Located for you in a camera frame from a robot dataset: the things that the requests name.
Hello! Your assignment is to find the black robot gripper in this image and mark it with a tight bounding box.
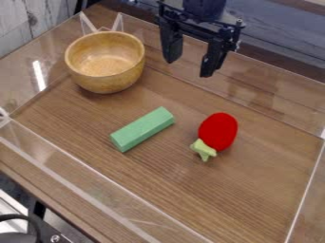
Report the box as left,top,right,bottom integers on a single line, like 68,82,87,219
158,0,245,78

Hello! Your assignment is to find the red plush strawberry toy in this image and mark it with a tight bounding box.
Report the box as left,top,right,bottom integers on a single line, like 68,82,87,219
190,112,238,162

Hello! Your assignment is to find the wooden bowl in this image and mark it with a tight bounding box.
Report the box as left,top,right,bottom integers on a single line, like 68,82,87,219
64,31,145,94

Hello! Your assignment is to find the green rectangular block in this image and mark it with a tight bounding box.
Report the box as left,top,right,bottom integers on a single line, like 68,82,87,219
110,106,175,153

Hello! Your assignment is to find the clear acrylic tray wall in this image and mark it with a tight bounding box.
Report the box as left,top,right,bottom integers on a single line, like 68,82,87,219
0,9,325,243

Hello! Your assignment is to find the black table leg bracket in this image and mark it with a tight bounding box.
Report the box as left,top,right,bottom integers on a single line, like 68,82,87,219
28,199,72,243

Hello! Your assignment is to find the black cable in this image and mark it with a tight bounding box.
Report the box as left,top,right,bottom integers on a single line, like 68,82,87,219
0,214,43,243

